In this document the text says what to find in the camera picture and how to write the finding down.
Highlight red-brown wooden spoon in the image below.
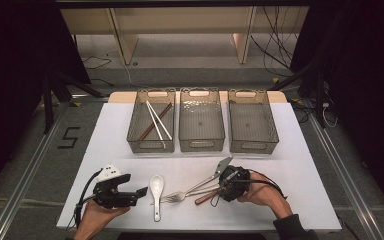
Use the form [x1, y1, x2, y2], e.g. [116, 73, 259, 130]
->
[194, 190, 220, 206]

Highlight person's right hand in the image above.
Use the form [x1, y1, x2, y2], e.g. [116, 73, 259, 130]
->
[238, 181, 293, 219]

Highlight black curtain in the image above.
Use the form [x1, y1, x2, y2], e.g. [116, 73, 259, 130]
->
[0, 0, 92, 201]
[289, 0, 384, 221]

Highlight person's left hand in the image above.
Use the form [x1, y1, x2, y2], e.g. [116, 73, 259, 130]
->
[74, 199, 132, 239]

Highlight right hand-held gripper cable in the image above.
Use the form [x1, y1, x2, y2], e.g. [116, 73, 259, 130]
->
[211, 169, 288, 208]

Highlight hand-held gripper cable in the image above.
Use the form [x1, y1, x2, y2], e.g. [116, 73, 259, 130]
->
[211, 169, 288, 208]
[74, 169, 103, 229]

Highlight white chopsticks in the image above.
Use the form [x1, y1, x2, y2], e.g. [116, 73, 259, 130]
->
[143, 102, 174, 141]

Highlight black floor cable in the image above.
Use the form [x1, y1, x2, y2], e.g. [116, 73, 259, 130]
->
[81, 54, 114, 88]

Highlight clear grey plastic bin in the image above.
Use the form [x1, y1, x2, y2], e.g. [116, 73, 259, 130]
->
[126, 87, 177, 154]
[178, 87, 226, 153]
[227, 88, 280, 155]

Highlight beige wooden desk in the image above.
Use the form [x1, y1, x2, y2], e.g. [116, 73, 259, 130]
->
[59, 6, 309, 66]

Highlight white table sheet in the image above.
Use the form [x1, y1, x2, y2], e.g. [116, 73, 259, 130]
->
[56, 102, 343, 233]

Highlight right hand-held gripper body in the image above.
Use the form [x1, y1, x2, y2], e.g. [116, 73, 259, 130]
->
[213, 155, 252, 203]

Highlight hanging black cables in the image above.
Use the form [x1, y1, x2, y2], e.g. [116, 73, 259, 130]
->
[249, 6, 301, 78]

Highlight white floor cable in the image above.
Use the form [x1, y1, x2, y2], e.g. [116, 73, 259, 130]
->
[123, 64, 144, 89]

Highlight white chopstick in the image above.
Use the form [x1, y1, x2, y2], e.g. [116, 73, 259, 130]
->
[147, 101, 174, 141]
[145, 100, 166, 149]

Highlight brown wooden chopstick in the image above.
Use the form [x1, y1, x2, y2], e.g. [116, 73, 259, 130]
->
[138, 103, 173, 141]

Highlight tangled floor cables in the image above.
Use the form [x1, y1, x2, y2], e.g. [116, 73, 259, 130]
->
[288, 98, 339, 129]

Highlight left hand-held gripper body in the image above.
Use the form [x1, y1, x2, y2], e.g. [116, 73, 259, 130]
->
[92, 163, 139, 210]

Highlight black metal stand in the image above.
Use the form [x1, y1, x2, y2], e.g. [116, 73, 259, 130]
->
[268, 59, 328, 129]
[41, 71, 104, 134]

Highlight left hand-held gripper cable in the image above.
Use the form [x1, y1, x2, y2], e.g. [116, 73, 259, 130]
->
[74, 169, 103, 229]

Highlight metal floor rail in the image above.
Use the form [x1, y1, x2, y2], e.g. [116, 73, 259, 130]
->
[308, 111, 384, 240]
[0, 94, 109, 240]

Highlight white ceramic spoon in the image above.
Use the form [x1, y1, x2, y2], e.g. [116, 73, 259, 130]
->
[149, 174, 165, 223]

